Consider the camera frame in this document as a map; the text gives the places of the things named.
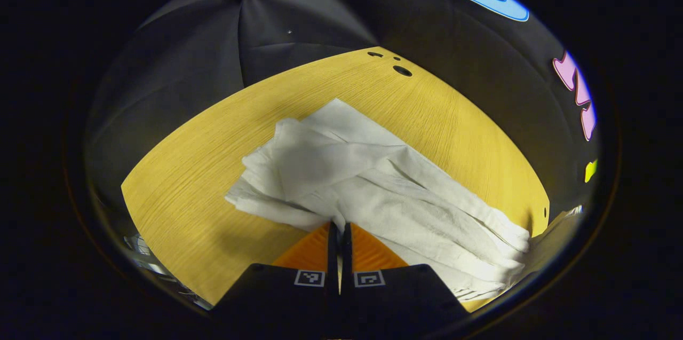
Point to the black backdrop cloth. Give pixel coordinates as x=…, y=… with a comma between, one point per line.
x=299, y=14

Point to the white jeans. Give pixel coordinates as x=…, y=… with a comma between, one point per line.
x=373, y=185

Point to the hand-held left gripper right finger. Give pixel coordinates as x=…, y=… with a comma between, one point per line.
x=395, y=297

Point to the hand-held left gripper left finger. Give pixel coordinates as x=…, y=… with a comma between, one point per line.
x=299, y=297

